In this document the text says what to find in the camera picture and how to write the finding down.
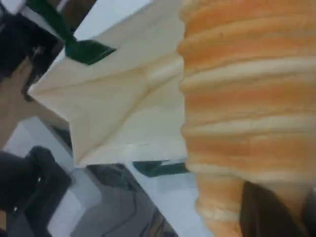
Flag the long ridged golden bread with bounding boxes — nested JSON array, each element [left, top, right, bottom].
[[177, 0, 316, 237]]

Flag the white canvas bag green handles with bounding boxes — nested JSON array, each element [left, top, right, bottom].
[[21, 0, 191, 179]]

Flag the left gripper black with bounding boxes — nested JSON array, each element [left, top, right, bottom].
[[0, 14, 65, 99]]

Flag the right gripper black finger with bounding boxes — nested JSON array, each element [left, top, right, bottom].
[[239, 180, 301, 237], [305, 190, 316, 237]]

